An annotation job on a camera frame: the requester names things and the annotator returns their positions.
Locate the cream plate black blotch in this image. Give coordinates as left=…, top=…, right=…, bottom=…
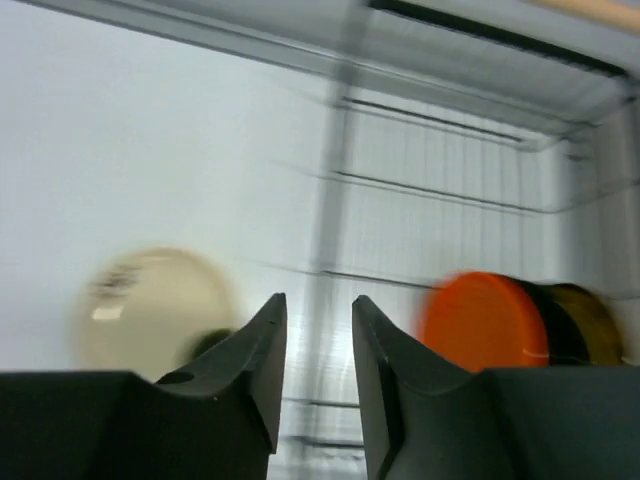
left=73, top=247, right=243, bottom=382

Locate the yellow patterned plate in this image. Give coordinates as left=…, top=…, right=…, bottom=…
left=547, top=283, right=625, bottom=366

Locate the orange plate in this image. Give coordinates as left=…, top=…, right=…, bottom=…
left=414, top=271, right=550, bottom=372

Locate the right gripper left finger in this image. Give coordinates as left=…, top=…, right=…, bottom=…
left=1, top=293, right=287, bottom=479

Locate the black wire dish rack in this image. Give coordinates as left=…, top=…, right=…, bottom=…
left=269, top=1, right=639, bottom=479

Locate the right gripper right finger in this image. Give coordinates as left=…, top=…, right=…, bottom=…
left=352, top=296, right=639, bottom=479

